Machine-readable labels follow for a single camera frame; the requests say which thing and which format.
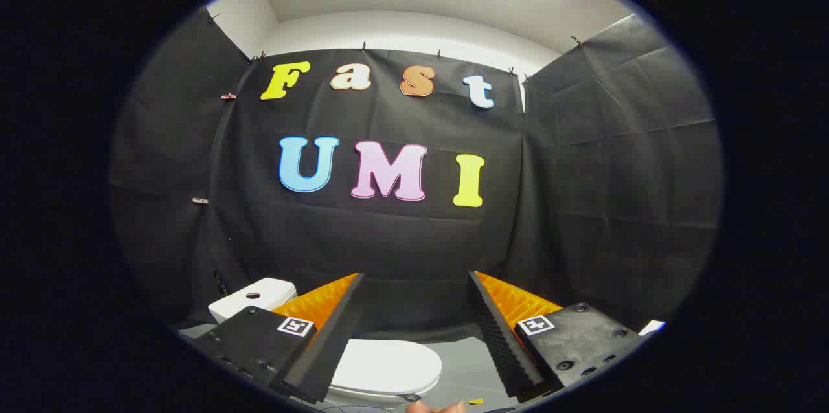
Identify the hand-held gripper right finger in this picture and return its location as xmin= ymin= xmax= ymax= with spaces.
xmin=469 ymin=271 xmax=650 ymax=401

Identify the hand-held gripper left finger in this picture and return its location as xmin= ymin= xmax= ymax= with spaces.
xmin=185 ymin=273 xmax=365 ymax=405

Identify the white toilet bowl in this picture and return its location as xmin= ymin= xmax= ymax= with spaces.
xmin=326 ymin=386 xmax=418 ymax=405

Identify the white toilet tank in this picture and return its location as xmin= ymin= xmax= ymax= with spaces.
xmin=207 ymin=277 xmax=299 ymax=325

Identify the black backdrop cloth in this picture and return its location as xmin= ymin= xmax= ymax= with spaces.
xmin=110 ymin=8 xmax=723 ymax=344

